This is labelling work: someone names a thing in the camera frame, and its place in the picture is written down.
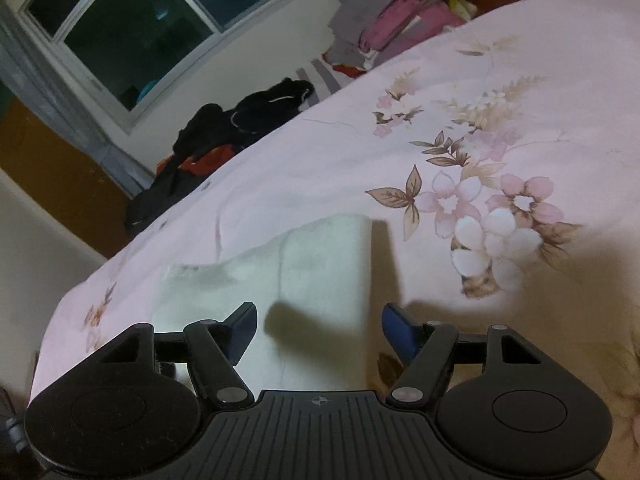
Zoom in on pale green knit sweater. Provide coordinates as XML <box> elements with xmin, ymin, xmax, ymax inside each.
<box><xmin>152</xmin><ymin>214</ymin><xmax>371</xmax><ymax>393</ymax></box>

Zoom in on black clothes pile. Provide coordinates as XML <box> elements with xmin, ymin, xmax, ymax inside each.
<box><xmin>125</xmin><ymin>78</ymin><xmax>314</xmax><ymax>238</ymax></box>

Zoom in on grey pink folded clothes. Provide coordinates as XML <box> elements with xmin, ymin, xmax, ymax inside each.
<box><xmin>294</xmin><ymin>0</ymin><xmax>477</xmax><ymax>105</ymax></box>

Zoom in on pink floral bed sheet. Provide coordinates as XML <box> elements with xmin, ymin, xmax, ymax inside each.
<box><xmin>32</xmin><ymin>0</ymin><xmax>639</xmax><ymax>479</ymax></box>

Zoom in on brown wooden door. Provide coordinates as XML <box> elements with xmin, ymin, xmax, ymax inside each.
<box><xmin>0</xmin><ymin>87</ymin><xmax>129</xmax><ymax>258</ymax></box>

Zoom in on white framed window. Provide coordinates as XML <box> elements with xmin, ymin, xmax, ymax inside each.
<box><xmin>19</xmin><ymin>0</ymin><xmax>331</xmax><ymax>134</ymax></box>

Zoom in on left grey curtain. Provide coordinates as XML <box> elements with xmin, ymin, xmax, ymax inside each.
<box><xmin>0</xmin><ymin>2</ymin><xmax>153</xmax><ymax>197</ymax></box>

